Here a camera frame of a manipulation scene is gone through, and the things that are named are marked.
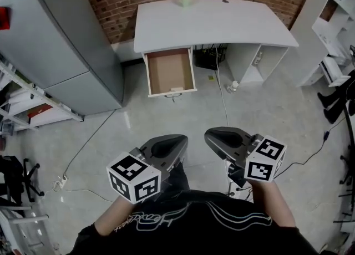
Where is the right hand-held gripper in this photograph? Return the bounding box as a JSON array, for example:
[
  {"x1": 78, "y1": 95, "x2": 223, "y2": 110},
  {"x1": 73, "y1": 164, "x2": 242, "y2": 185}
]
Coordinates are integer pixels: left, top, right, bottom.
[{"x1": 204, "y1": 126, "x2": 287, "y2": 188}]

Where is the red box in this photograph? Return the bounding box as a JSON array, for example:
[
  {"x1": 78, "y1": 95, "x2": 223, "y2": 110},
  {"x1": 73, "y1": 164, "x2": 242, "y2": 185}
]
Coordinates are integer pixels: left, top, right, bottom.
[{"x1": 27, "y1": 104, "x2": 52, "y2": 119}]

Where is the person's left forearm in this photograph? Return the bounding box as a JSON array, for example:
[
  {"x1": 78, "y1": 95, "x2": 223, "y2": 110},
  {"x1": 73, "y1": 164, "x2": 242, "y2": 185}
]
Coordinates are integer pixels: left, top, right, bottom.
[{"x1": 94, "y1": 195, "x2": 139, "y2": 237}]

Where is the black office chair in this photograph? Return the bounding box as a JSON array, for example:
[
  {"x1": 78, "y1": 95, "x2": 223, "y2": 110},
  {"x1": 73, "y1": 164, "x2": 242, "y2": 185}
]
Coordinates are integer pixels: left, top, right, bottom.
[{"x1": 0, "y1": 155, "x2": 45, "y2": 207}]

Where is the white wooden drawer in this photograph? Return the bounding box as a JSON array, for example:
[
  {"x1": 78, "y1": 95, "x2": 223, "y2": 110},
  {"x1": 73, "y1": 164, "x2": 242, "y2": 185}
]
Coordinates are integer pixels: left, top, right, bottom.
[{"x1": 143, "y1": 46, "x2": 199, "y2": 103}]

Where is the red fridge magnet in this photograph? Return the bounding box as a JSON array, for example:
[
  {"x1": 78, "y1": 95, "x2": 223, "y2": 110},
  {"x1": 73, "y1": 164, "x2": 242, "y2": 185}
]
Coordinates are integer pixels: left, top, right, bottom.
[{"x1": 0, "y1": 6, "x2": 12, "y2": 30}]

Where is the person's black printed shirt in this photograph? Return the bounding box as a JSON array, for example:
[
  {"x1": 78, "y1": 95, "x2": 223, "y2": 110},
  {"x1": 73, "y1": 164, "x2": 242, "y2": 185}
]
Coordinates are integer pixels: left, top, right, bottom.
[{"x1": 65, "y1": 189, "x2": 322, "y2": 255}]

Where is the white desk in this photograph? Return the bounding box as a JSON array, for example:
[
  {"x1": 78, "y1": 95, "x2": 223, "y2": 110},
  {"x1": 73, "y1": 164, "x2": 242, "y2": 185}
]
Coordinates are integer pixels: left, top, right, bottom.
[{"x1": 133, "y1": 0, "x2": 300, "y2": 85}]

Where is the grey cabinet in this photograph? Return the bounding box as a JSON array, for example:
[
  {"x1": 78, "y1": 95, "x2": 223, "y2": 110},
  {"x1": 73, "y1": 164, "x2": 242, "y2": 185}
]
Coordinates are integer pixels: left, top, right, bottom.
[{"x1": 0, "y1": 0, "x2": 125, "y2": 116}]

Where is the person's black trouser leg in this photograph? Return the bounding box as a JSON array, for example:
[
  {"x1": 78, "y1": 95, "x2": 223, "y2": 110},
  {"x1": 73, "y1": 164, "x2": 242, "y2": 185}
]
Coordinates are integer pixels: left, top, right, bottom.
[{"x1": 162, "y1": 161, "x2": 191, "y2": 193}]

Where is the thin grey floor cable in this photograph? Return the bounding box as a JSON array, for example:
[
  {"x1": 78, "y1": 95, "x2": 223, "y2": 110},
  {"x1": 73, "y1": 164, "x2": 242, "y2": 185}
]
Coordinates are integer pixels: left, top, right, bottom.
[{"x1": 63, "y1": 109, "x2": 117, "y2": 179}]

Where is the white power strip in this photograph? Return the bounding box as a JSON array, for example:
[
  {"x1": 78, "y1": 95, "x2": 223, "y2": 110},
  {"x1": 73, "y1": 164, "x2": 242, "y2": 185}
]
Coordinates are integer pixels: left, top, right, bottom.
[{"x1": 52, "y1": 175, "x2": 69, "y2": 192}]

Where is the dark cable with plug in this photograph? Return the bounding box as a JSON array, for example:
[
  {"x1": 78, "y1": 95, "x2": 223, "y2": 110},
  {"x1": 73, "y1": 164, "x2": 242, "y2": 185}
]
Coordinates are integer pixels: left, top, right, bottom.
[{"x1": 273, "y1": 115, "x2": 347, "y2": 180}]

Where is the small white bottle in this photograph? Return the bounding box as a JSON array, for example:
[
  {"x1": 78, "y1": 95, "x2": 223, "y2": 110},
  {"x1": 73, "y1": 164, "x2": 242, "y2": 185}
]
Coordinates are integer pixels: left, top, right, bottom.
[{"x1": 226, "y1": 80, "x2": 240, "y2": 93}]

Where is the white shelf unit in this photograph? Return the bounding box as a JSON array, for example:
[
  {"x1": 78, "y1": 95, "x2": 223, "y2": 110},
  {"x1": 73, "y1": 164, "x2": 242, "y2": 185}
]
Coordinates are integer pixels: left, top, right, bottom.
[{"x1": 312, "y1": 0, "x2": 355, "y2": 88}]

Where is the black box under desk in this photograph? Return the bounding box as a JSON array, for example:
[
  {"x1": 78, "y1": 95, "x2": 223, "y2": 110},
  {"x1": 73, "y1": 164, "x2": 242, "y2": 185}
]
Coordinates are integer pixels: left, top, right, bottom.
[{"x1": 195, "y1": 43, "x2": 229, "y2": 71}]

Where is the black tripod stand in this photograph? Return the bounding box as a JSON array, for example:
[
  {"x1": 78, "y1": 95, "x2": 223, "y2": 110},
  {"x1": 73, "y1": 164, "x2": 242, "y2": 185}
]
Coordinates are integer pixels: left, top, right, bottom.
[{"x1": 339, "y1": 145, "x2": 355, "y2": 230}]

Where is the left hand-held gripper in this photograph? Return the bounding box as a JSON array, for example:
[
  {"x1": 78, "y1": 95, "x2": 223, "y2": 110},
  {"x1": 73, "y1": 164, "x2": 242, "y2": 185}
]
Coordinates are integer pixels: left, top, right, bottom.
[{"x1": 106, "y1": 134, "x2": 190, "y2": 205}]

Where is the white cable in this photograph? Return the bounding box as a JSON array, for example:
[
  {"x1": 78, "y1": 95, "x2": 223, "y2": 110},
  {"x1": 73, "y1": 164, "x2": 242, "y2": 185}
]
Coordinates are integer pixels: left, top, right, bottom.
[{"x1": 215, "y1": 54, "x2": 230, "y2": 127}]

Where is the person's right forearm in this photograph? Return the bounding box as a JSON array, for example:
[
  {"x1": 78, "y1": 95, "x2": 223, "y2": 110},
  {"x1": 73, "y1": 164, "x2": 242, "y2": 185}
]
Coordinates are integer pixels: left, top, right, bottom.
[{"x1": 246, "y1": 178, "x2": 297, "y2": 228}]

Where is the white metal shelf rack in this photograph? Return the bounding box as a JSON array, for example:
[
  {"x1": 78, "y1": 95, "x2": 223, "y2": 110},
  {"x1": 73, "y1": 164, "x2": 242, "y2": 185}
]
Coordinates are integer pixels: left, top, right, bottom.
[{"x1": 0, "y1": 54, "x2": 84, "y2": 138}]

